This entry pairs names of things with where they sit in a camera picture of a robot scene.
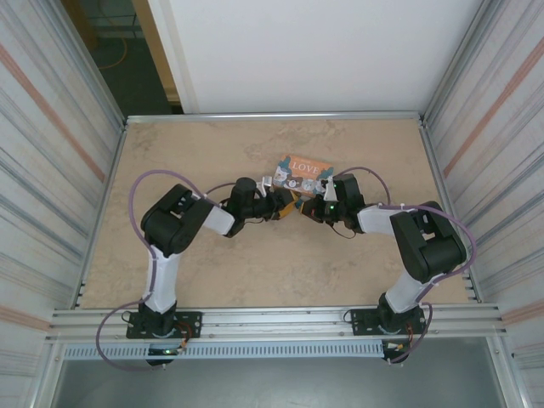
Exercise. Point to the small blue padlock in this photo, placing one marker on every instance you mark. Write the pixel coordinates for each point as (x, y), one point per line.
(299, 206)

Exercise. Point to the printed LOVE gift box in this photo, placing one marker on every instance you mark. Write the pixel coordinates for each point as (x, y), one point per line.
(304, 168)

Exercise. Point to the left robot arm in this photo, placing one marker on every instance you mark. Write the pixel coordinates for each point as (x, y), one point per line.
(170, 225)

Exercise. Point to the striped side panel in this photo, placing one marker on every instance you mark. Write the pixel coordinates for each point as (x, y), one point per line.
(38, 170)
(501, 170)

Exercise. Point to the grey metal sheet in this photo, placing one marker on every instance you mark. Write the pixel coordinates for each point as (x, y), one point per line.
(276, 387)

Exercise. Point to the wooden furniture piece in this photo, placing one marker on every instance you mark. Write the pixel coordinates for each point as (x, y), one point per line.
(90, 25)

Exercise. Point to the aluminium back rail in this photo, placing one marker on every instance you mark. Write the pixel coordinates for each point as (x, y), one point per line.
(276, 117)

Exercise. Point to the aluminium side rail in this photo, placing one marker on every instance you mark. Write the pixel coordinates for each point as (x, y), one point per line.
(453, 212)
(101, 212)

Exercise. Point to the aluminium front rail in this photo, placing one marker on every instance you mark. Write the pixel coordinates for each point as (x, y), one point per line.
(276, 323)

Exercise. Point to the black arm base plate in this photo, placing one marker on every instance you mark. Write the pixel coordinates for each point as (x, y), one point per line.
(361, 321)
(191, 323)

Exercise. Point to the aluminium corner post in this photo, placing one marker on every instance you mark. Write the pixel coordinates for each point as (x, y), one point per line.
(449, 64)

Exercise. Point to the wooden door frame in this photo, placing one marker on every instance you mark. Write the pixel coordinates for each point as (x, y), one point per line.
(155, 42)

